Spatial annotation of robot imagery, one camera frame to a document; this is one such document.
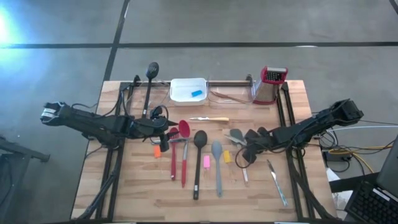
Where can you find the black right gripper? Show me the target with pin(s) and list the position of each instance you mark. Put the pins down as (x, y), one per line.
(264, 138)

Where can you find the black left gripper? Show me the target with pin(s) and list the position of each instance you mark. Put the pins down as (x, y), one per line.
(152, 127)

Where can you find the silver metal knife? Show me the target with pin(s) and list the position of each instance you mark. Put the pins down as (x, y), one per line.
(182, 140)

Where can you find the black solid spoon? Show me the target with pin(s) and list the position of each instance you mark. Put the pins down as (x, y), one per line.
(200, 138)

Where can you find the red slotted spatula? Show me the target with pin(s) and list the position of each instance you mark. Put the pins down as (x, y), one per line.
(173, 161)

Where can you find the grey silicone spoon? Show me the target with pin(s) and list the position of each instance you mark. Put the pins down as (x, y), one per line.
(216, 149)

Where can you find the red spoon with metal neck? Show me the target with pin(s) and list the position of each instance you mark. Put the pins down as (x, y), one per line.
(184, 168)

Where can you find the blue small clip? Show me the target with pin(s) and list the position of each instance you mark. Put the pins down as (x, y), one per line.
(196, 93)

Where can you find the pink mini spatula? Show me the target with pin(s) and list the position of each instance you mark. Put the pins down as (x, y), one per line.
(206, 161)

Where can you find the black slotted spoon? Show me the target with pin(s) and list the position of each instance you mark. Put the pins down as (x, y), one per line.
(152, 70)

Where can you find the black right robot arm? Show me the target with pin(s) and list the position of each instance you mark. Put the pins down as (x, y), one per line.
(311, 127)

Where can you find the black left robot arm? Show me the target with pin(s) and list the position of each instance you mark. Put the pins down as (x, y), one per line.
(93, 122)

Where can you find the white plastic bin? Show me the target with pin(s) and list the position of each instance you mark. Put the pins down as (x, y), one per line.
(183, 87)

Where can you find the brown wooden stick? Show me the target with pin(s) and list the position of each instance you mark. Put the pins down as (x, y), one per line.
(228, 97)

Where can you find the red metal box grater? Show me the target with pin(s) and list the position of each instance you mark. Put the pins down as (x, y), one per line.
(267, 93)

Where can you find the clear plastic bin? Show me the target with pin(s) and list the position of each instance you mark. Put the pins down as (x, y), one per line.
(133, 99)
(217, 101)

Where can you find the black power brick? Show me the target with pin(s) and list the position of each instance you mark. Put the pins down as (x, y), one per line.
(332, 157)

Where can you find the white paper sheet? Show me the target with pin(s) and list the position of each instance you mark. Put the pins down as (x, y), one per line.
(332, 177)

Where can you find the black desk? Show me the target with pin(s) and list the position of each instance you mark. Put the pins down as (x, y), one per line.
(351, 184)

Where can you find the dark laptop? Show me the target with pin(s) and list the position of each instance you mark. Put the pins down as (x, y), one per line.
(373, 205)

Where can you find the black metal stand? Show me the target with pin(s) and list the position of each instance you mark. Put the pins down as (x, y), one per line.
(18, 149)

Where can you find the black metal table frame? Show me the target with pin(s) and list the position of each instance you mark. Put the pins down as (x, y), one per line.
(114, 186)

